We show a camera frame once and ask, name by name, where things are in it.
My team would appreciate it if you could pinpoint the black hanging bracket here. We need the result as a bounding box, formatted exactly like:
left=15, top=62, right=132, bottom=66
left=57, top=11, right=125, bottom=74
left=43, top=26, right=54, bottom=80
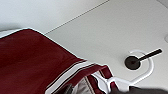
left=124, top=48, right=164, bottom=71

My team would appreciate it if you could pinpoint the white wardrobe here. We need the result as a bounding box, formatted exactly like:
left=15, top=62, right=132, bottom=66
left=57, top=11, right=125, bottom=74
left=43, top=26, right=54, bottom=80
left=0, top=0, right=168, bottom=93

